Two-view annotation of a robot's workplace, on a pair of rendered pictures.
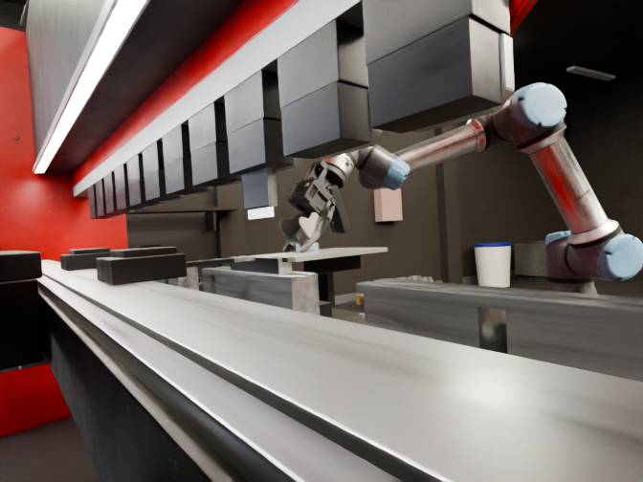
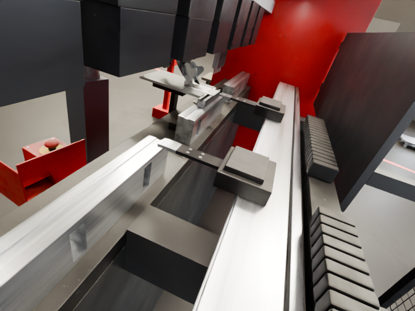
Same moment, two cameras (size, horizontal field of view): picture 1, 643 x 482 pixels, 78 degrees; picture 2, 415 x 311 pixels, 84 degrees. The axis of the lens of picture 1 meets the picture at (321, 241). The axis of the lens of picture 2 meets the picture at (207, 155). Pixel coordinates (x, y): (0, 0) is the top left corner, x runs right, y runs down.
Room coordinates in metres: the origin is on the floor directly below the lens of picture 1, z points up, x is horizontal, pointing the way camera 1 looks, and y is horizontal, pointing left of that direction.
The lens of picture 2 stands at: (1.37, 0.88, 1.27)
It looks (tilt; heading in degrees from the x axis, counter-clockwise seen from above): 31 degrees down; 231
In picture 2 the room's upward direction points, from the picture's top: 15 degrees clockwise
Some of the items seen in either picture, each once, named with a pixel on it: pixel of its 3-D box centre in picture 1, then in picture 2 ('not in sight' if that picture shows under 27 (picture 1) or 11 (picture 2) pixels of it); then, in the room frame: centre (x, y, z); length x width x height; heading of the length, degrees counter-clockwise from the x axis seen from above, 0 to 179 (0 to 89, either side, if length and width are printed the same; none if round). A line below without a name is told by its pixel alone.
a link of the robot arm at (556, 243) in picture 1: (569, 252); not in sight; (1.15, -0.72, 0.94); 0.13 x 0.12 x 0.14; 4
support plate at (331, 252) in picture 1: (319, 253); (179, 82); (0.91, 0.01, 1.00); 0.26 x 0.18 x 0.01; 129
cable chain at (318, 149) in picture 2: (12, 263); (316, 141); (0.72, 0.56, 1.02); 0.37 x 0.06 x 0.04; 39
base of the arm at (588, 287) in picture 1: (569, 293); (86, 67); (1.16, -0.72, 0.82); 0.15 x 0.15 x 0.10
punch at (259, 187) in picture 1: (259, 194); (220, 59); (0.81, 0.12, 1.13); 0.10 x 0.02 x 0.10; 39
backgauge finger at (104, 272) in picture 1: (186, 259); (252, 102); (0.70, 0.24, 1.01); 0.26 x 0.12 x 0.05; 129
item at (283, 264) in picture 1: (258, 264); (209, 97); (0.83, 0.13, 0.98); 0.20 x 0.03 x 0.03; 39
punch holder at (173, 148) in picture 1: (188, 162); (184, 12); (1.11, 0.36, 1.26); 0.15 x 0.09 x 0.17; 39
